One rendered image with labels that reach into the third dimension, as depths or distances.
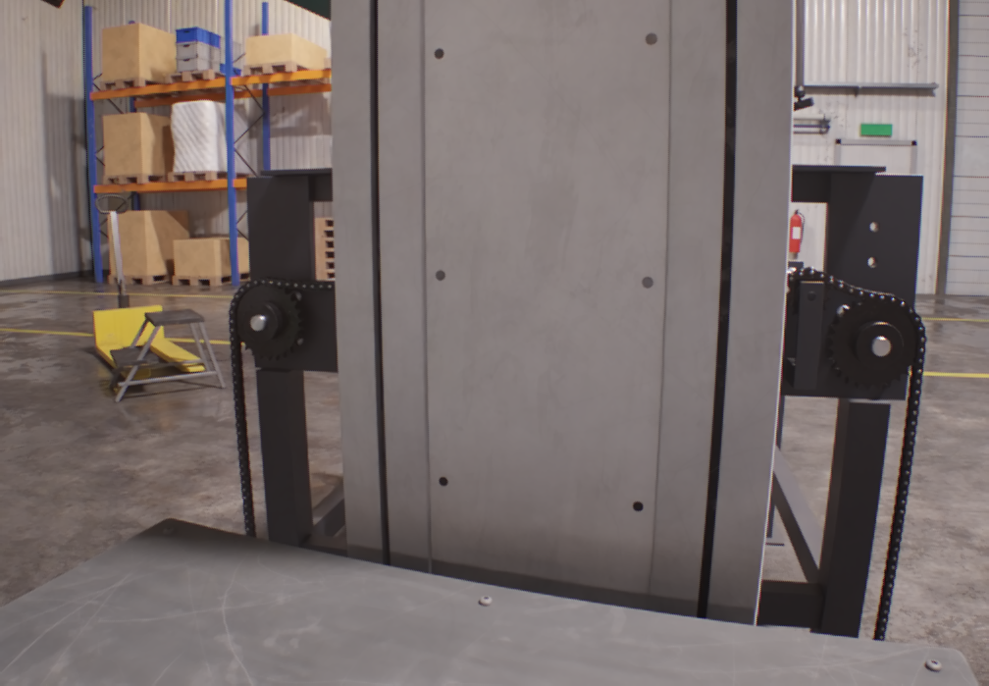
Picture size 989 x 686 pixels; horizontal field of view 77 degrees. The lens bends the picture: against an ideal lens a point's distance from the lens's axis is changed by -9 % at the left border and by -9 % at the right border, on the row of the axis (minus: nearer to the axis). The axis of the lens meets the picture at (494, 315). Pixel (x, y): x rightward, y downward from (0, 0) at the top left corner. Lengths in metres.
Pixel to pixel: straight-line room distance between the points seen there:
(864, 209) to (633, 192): 0.91
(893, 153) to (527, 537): 10.47
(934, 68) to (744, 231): 10.84
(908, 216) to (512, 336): 0.99
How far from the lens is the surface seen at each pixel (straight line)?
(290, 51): 10.46
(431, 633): 0.42
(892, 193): 1.37
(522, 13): 0.52
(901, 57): 11.16
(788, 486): 2.04
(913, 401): 1.37
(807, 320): 1.27
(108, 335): 5.92
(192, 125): 11.18
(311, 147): 11.69
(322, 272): 9.58
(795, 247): 10.37
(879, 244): 1.36
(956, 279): 11.22
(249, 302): 1.50
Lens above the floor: 1.08
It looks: 9 degrees down
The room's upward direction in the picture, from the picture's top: straight up
